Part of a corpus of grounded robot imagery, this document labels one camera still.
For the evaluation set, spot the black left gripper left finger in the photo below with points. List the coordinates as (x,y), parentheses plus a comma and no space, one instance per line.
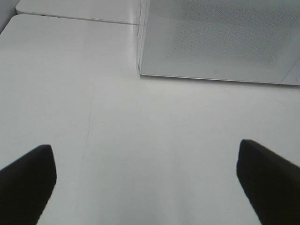
(26,186)

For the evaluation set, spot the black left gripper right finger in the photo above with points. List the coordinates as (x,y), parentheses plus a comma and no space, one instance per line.
(270,182)

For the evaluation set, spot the white microwave door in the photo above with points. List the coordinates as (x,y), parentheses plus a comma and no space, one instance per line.
(254,41)

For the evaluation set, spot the white microwave oven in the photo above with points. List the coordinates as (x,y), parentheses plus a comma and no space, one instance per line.
(141,26)

